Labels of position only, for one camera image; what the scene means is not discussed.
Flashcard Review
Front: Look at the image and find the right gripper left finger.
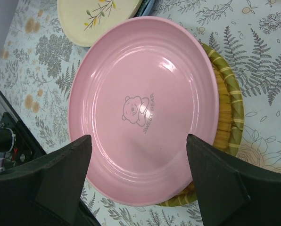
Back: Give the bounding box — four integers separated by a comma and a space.
0, 135, 93, 226

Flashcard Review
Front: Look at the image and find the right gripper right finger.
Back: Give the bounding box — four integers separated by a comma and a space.
186, 134, 281, 226

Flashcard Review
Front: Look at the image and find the woven bamboo pattern plate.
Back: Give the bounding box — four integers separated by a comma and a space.
159, 41, 246, 208

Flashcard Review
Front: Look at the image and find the pink round plate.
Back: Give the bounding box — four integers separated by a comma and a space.
68, 16, 219, 206

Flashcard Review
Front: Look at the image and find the floral patterned table mat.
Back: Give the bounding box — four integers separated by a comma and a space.
0, 0, 281, 226

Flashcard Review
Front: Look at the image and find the cream green floral plate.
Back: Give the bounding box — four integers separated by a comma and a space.
57, 0, 142, 47

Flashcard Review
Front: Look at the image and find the blue plate under cream plate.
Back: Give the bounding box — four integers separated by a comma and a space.
141, 0, 154, 16

